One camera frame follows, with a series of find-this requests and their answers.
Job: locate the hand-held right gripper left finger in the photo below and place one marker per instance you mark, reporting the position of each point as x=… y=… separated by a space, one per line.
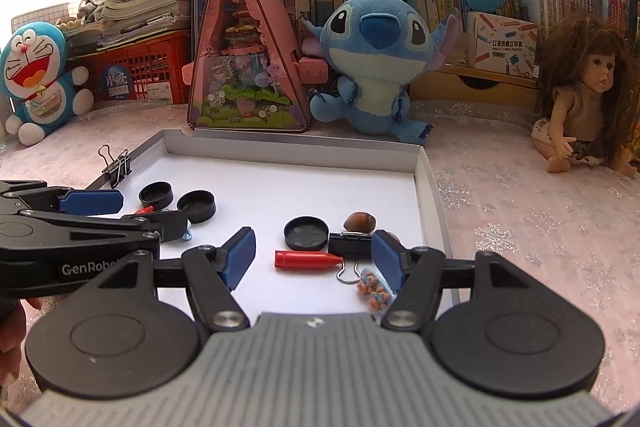
x=240 y=257

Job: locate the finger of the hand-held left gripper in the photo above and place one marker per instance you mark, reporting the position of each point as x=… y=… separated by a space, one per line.
x=90 y=202
x=150 y=227

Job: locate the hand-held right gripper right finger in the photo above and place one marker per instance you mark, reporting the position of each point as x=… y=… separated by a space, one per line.
x=387 y=262

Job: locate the red bullet-shaped cap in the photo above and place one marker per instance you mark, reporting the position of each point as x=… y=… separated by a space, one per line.
x=307 y=261
x=145 y=210

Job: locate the small black round cap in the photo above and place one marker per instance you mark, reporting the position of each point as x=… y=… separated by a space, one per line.
x=197 y=205
x=156 y=194

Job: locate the large black binder clip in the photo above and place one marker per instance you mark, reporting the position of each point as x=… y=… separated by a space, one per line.
x=350 y=244

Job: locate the brown walnut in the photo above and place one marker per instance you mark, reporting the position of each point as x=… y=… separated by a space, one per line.
x=359 y=222

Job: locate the white cardboard box tray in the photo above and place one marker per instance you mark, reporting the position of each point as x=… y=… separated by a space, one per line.
x=280 y=187

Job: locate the person's left hand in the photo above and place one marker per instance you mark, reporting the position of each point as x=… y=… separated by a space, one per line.
x=12 y=337

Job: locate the small black binder clip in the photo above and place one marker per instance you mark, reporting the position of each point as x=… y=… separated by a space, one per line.
x=118 y=169

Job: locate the pink snowflake tablecloth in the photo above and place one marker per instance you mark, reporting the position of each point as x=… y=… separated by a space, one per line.
x=500 y=217

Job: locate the blue white cat plush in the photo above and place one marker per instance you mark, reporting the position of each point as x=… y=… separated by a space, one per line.
x=35 y=77

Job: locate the red plastic crate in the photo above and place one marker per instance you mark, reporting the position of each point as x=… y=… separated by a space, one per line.
x=145 y=72

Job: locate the wooden drawer box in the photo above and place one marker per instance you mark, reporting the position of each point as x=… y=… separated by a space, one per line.
x=470 y=87

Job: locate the grey crumpled cloth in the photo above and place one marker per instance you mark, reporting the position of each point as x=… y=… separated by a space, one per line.
x=90 y=7

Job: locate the pink triangular house model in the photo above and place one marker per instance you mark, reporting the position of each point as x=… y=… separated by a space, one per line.
x=245 y=52

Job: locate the blue alien plush toy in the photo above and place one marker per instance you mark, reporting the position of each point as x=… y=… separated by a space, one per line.
x=372 y=57

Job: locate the white printed carton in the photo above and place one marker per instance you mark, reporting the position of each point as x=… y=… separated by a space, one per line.
x=502 y=42

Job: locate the brown-haired baby doll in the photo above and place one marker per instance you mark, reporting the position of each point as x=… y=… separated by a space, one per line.
x=585 y=92

